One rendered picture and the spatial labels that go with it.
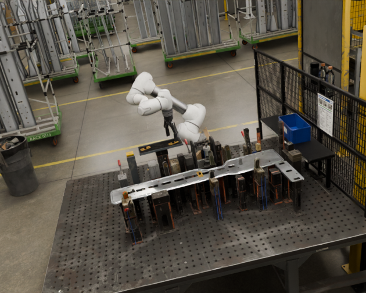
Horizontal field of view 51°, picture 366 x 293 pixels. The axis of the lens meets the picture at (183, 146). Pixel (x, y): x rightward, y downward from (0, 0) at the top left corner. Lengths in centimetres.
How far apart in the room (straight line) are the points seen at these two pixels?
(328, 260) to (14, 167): 382
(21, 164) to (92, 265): 271
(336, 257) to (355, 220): 79
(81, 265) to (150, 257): 51
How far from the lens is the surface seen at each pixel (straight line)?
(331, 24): 491
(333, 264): 366
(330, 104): 302
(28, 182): 548
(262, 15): 1053
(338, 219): 300
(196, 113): 365
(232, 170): 301
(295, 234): 285
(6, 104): 694
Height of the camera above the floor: 257
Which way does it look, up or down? 27 degrees down
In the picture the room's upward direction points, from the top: 10 degrees counter-clockwise
